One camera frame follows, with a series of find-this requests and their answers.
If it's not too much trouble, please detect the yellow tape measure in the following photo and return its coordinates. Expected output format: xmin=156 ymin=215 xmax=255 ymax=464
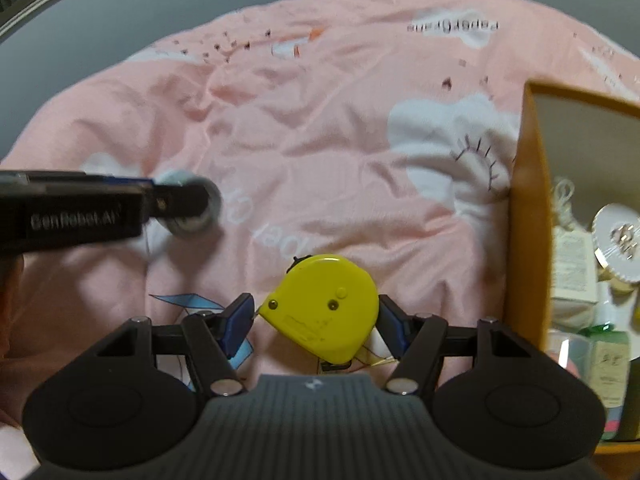
xmin=257 ymin=255 xmax=378 ymax=366

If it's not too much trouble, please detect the round silver embossed tin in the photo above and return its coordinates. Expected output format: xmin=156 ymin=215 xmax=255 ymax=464
xmin=591 ymin=204 xmax=639 ymax=284

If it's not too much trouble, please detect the operator left hand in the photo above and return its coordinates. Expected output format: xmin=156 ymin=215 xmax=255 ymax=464
xmin=0 ymin=256 xmax=24 ymax=358

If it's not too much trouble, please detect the white printed paper box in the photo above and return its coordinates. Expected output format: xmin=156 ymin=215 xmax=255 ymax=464
xmin=550 ymin=226 xmax=598 ymax=332

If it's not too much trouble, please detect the green label white bottle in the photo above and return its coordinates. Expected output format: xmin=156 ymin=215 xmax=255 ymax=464
xmin=582 ymin=322 xmax=630 ymax=441

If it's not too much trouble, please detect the pink printed bed quilt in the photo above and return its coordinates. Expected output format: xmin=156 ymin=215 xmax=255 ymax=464
xmin=1 ymin=0 xmax=639 ymax=479

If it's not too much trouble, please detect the orange cardboard storage box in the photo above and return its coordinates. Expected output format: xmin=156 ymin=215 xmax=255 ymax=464
xmin=502 ymin=79 xmax=640 ymax=480

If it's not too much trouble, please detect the cream rope knot ornament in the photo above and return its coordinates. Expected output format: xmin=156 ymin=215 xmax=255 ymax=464
xmin=551 ymin=177 xmax=577 ymax=231

